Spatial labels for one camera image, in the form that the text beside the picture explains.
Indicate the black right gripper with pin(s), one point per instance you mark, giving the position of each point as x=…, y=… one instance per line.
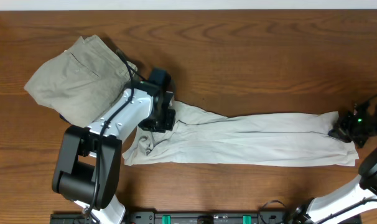
x=343, y=132

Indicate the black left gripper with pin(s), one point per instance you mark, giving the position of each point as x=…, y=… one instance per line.
x=167, y=125

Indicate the white t-shirt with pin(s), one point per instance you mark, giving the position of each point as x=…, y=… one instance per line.
x=279, y=139

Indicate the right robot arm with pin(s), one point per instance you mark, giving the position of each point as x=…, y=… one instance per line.
x=360, y=194

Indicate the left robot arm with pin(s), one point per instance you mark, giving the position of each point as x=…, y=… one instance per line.
x=89, y=161

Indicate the folded khaki shorts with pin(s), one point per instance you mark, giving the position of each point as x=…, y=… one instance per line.
x=81, y=83

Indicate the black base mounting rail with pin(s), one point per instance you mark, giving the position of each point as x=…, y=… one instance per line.
x=274, y=217

